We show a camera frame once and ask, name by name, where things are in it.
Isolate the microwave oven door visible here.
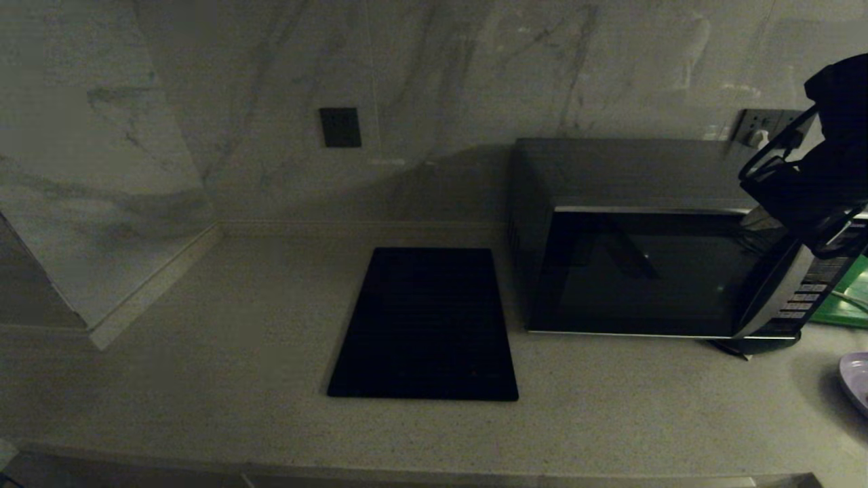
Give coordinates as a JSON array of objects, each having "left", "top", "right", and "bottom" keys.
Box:
[{"left": 528, "top": 207, "right": 811, "bottom": 338}]

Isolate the purple plate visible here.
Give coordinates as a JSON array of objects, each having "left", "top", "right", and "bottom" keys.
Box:
[{"left": 839, "top": 351, "right": 868, "bottom": 418}]

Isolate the silver microwave oven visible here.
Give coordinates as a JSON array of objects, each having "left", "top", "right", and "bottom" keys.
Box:
[{"left": 510, "top": 138, "right": 868, "bottom": 340}]

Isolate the green cutting board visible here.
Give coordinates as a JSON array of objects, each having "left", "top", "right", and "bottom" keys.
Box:
[{"left": 812, "top": 256, "right": 868, "bottom": 329}]

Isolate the black induction cooktop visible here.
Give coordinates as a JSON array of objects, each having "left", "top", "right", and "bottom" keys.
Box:
[{"left": 328, "top": 247, "right": 519, "bottom": 401}]

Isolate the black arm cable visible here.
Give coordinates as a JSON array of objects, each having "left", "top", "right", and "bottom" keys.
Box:
[{"left": 738, "top": 105, "right": 868, "bottom": 260}]

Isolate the grey wall outlet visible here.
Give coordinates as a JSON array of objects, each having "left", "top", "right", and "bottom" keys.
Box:
[
  {"left": 736, "top": 108, "right": 785, "bottom": 147},
  {"left": 778, "top": 110, "right": 819, "bottom": 148}
]

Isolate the dark wall switch panel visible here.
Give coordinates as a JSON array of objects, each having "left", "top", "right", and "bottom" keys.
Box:
[{"left": 320, "top": 107, "right": 362, "bottom": 148}]

